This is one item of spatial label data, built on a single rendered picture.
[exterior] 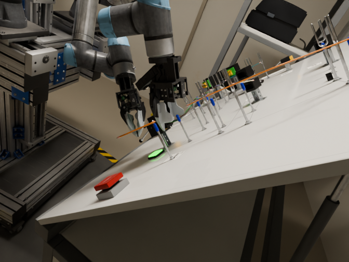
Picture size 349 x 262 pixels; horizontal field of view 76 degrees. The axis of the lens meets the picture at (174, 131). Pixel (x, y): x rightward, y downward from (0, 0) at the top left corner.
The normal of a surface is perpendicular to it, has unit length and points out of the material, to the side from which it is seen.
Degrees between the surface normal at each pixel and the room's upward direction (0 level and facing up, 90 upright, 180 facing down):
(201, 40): 90
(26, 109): 90
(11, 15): 72
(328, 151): 53
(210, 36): 90
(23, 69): 90
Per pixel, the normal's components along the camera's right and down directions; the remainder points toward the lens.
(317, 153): -0.44, -0.89
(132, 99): 0.00, -0.12
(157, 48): -0.11, 0.42
